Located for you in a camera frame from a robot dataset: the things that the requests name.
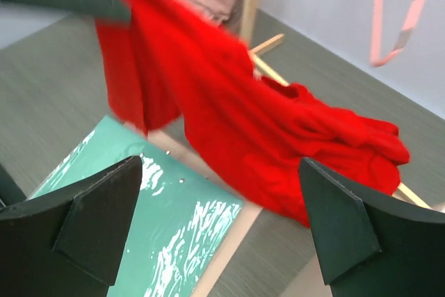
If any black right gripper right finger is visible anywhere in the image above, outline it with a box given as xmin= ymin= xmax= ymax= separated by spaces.
xmin=298 ymin=158 xmax=444 ymax=296

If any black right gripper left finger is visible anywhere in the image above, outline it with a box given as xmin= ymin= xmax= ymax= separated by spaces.
xmin=1 ymin=156 xmax=142 ymax=297

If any red t shirt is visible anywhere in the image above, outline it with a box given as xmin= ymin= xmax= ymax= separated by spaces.
xmin=96 ymin=0 xmax=410 ymax=225

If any pink wire hanger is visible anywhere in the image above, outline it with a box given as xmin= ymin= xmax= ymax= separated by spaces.
xmin=369 ymin=0 xmax=432 ymax=68

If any green cutting mat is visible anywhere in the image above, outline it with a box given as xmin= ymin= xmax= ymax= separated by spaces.
xmin=35 ymin=116 xmax=243 ymax=297

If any pink board under mat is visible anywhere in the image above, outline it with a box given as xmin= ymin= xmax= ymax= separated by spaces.
xmin=147 ymin=131 xmax=262 ymax=297

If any wooden clothes rack frame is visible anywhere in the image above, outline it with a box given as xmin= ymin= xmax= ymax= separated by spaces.
xmin=252 ymin=0 xmax=444 ymax=206

